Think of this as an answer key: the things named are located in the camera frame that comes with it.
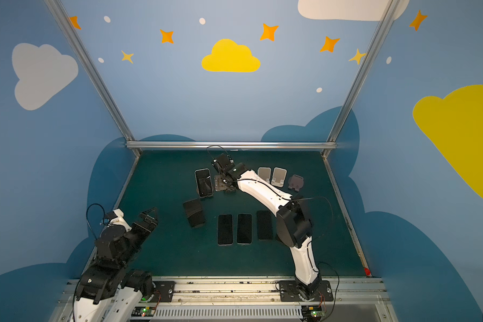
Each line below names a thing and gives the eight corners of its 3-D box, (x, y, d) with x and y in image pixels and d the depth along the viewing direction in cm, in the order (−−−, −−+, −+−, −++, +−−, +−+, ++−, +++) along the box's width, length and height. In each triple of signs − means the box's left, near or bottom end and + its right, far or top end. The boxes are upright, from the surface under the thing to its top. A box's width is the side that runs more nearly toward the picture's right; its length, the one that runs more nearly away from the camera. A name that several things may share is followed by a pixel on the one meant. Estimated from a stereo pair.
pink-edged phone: (215, 245, 88) (215, 243, 86) (218, 216, 97) (218, 214, 95) (233, 245, 88) (232, 243, 86) (233, 216, 97) (233, 214, 95)
